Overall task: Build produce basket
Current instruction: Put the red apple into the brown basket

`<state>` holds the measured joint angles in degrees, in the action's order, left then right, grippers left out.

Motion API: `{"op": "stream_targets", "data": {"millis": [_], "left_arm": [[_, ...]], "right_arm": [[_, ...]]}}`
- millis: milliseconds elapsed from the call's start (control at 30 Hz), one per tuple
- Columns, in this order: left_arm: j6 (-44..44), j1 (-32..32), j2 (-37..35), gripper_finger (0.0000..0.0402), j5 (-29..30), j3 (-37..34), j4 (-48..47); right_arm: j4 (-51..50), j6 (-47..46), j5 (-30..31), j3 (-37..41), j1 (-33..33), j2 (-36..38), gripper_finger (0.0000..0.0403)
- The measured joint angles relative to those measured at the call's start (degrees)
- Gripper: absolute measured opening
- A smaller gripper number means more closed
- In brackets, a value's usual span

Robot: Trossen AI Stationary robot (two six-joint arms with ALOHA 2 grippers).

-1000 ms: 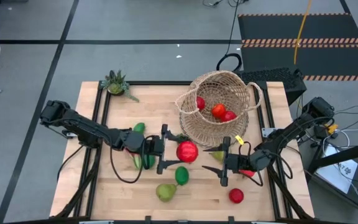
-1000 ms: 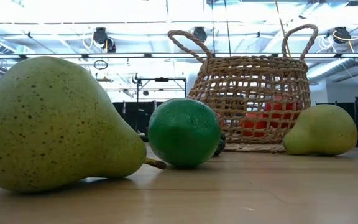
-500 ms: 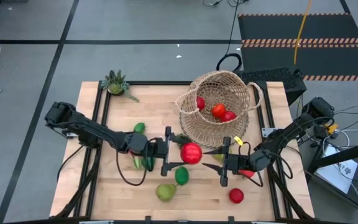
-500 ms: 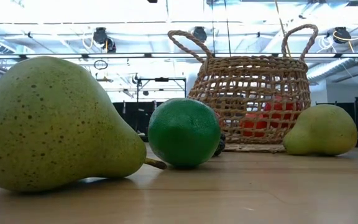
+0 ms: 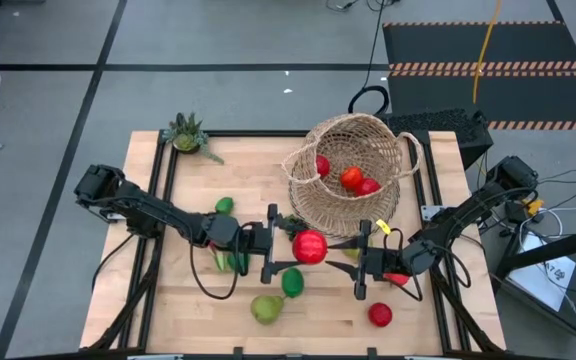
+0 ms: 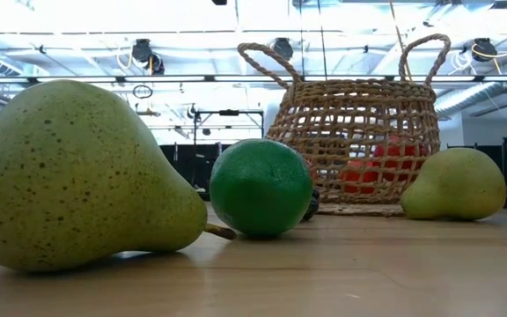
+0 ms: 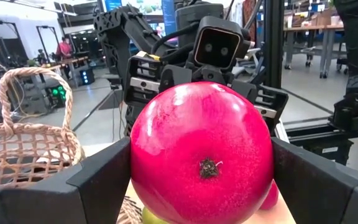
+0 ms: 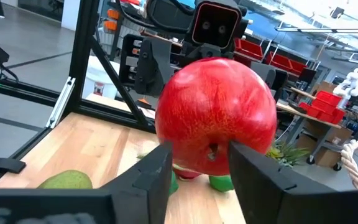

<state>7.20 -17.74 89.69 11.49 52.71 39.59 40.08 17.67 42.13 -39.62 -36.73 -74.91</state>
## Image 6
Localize large green lime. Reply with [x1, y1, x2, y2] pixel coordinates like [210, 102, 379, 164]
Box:
[209, 138, 314, 240]

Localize black grape bunch with leaves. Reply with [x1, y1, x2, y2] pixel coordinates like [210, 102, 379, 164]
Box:
[300, 186, 321, 223]

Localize orange-red tomato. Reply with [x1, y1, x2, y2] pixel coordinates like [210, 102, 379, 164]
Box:
[338, 158, 381, 195]

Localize shiny red apple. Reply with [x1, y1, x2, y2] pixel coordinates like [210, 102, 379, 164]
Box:
[371, 135, 427, 182]

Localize large speckled green pear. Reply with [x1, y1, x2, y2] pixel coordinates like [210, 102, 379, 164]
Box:
[0, 79, 238, 273]

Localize small yellow-green pear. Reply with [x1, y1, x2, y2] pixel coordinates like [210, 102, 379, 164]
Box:
[400, 147, 507, 223]

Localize black metal stand frame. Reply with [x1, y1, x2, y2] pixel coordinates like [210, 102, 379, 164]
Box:
[193, 108, 265, 141]

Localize black ceiling cable reel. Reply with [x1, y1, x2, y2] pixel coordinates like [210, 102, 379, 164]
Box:
[472, 38, 498, 63]
[130, 38, 154, 63]
[146, 53, 166, 76]
[272, 37, 295, 63]

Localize woven wicker basket with handles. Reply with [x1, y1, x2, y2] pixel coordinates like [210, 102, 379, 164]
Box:
[237, 33, 452, 217]

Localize yellow hanging cable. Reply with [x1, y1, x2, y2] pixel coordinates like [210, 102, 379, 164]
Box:
[387, 0, 413, 83]

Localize silver ventilation duct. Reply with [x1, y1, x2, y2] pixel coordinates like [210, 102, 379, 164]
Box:
[430, 65, 507, 121]

